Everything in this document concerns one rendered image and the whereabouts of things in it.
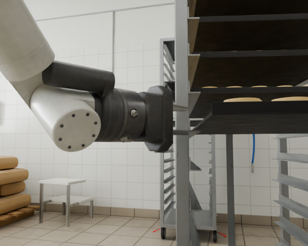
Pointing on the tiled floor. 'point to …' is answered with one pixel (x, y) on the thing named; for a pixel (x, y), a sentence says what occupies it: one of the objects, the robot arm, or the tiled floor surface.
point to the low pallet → (11, 216)
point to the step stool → (64, 197)
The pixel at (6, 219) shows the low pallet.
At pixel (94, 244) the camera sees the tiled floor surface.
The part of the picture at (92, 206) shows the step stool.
